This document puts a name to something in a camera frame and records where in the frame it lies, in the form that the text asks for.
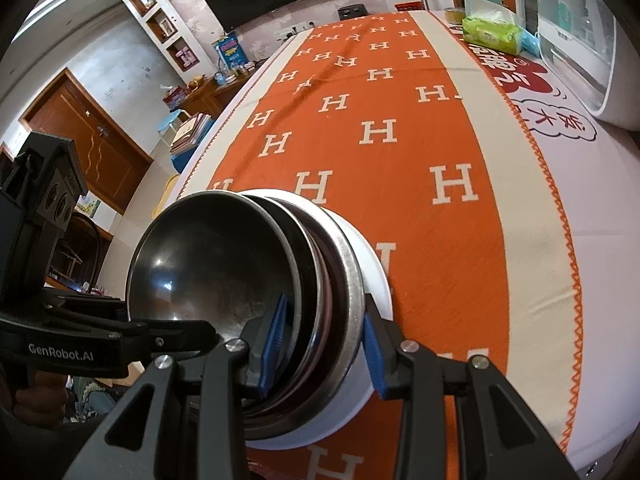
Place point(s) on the yellow tin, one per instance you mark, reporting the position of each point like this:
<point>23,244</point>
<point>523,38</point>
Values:
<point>455,14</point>

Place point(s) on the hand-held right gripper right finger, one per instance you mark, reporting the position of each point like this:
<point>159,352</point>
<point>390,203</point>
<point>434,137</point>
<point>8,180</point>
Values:
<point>372,355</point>

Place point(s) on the blue toy box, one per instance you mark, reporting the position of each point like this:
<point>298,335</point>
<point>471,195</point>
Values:
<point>228,52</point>

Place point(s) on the stack of books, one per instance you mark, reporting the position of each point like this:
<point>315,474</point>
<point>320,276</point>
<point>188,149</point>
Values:
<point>190,132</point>

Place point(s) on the large steel bowl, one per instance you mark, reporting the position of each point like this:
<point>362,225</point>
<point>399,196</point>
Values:
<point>352,290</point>

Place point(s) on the red tissue box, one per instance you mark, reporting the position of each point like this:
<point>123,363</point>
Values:
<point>176,96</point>

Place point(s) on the green wet wipes pack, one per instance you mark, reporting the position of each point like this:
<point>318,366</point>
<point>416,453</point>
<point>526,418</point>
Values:
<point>492,35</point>

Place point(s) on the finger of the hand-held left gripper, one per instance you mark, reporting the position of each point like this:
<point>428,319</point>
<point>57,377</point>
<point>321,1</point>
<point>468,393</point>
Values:
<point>175,337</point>

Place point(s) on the blue stool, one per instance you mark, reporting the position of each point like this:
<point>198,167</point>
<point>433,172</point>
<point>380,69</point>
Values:
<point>169,122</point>

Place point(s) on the black small appliance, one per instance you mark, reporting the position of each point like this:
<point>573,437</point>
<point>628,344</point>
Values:
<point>352,11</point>

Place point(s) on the white sterilizer cabinet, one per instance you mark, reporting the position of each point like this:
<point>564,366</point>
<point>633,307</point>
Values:
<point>580,35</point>

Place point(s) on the small steel bowl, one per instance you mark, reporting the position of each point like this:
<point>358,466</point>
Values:
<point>200,260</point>

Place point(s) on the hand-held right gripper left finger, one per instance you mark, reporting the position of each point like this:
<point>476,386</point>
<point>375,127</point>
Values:
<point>275,345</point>

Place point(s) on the white red printed tablecloth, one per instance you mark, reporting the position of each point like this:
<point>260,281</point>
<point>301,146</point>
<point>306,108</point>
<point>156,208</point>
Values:
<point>575,185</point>

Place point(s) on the wooden cabinet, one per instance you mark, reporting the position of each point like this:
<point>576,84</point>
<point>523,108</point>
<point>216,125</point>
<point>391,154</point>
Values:
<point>210,97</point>

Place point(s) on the blue tissue pack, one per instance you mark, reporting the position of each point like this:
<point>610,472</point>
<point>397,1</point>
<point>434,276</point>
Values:
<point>531,42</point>

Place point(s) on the white blue patterned porcelain plate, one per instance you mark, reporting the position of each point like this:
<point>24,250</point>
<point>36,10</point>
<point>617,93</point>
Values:
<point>375,280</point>

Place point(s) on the wooden door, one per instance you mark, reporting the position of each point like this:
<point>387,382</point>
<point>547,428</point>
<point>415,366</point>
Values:
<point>85,130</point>

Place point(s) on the pink steel-lined bowl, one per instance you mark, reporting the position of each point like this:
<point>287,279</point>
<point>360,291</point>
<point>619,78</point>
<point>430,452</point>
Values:
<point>325,280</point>

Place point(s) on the orange patterned blanket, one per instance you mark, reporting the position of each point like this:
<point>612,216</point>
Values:
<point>400,185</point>

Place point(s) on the person's left hand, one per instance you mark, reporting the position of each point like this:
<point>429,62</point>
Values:
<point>42,400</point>

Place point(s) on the white wall shelf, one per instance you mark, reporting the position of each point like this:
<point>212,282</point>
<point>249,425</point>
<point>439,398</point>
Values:
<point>160,25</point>

